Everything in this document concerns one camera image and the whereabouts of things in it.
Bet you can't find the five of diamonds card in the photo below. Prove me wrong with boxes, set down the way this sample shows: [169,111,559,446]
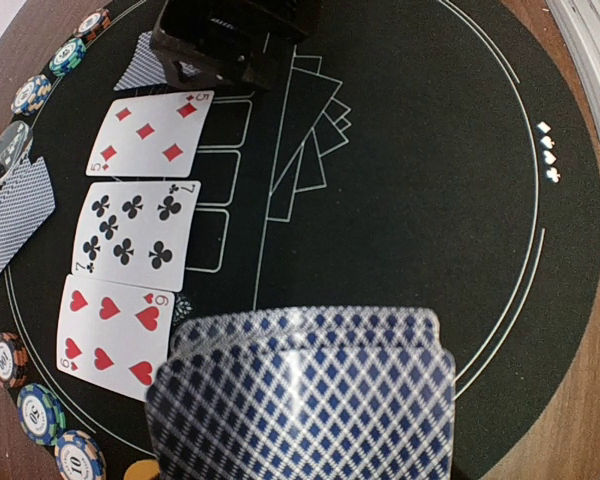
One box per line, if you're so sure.
[86,90,214,178]

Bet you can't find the orange hundred chip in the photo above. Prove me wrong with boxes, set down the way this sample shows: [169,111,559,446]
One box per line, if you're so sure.
[74,8,111,41]
[0,332,29,389]

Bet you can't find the six of hearts card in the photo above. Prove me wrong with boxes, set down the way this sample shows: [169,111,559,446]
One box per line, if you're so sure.
[56,274,175,402]

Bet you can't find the dealt card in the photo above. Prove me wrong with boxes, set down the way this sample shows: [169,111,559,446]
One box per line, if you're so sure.
[0,157,55,273]

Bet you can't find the round black poker mat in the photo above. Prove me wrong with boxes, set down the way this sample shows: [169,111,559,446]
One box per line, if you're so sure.
[0,0,600,480]

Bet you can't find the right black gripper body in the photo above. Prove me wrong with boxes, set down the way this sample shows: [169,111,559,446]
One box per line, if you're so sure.
[149,0,321,91]

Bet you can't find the orange big blind button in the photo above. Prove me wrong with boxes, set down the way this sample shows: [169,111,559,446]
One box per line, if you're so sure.
[123,459,160,480]

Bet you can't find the blue playing card deck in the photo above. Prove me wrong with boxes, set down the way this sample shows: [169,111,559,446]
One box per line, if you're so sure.
[146,306,455,479]

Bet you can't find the green chip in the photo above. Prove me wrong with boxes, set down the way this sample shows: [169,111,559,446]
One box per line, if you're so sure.
[16,383,66,446]

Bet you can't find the seven of clubs card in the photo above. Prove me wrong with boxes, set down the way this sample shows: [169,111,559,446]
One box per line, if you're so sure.
[71,181,201,292]

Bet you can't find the blue chips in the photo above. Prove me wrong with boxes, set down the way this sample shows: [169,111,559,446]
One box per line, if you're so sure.
[11,74,52,116]
[54,430,106,480]

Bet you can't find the green chips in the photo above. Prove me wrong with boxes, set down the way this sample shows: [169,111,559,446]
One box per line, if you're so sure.
[49,38,86,77]

